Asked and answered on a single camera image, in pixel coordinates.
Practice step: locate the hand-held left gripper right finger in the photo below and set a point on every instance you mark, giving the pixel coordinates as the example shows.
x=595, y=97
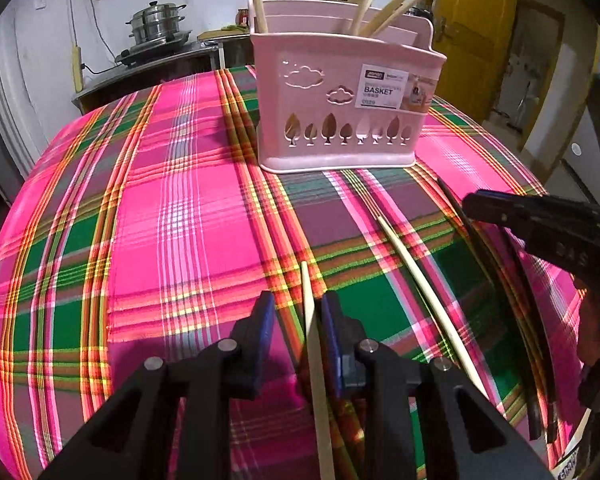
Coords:
x=330, y=340

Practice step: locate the black induction cooker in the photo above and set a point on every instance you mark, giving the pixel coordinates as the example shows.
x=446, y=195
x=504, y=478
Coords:
x=145, y=50

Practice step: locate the wooden cutting board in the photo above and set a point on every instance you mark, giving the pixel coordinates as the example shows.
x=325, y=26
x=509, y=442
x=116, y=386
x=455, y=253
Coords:
x=220, y=35

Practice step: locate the pink plastic basket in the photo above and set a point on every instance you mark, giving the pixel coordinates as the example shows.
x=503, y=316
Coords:
x=305, y=110

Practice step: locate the brown door frame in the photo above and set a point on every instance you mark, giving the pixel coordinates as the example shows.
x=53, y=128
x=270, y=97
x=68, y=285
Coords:
x=557, y=60

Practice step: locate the white appliance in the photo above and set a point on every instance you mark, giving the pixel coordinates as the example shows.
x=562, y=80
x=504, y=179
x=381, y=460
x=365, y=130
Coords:
x=570, y=165

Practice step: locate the yellow wooden door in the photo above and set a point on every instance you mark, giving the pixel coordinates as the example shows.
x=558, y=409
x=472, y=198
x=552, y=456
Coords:
x=475, y=60

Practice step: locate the yellow power strip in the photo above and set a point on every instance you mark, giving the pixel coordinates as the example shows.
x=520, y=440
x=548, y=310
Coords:
x=76, y=67

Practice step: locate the steel side counter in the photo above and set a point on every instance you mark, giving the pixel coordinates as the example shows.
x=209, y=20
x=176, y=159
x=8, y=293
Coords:
x=130, y=80

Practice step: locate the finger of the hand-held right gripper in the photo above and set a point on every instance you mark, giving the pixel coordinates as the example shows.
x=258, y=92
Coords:
x=530, y=207
x=555, y=250

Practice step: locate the steel steamer pot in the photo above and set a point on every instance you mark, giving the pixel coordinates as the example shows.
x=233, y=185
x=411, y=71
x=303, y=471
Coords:
x=157, y=22

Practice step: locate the dark red jar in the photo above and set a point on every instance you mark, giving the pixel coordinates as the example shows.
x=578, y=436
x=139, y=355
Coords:
x=241, y=16

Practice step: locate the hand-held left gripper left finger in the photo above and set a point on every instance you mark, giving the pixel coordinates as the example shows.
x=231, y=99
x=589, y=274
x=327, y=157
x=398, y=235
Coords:
x=268, y=325

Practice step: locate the pink plaid tablecloth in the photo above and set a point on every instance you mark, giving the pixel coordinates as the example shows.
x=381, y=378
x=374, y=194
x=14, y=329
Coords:
x=155, y=210

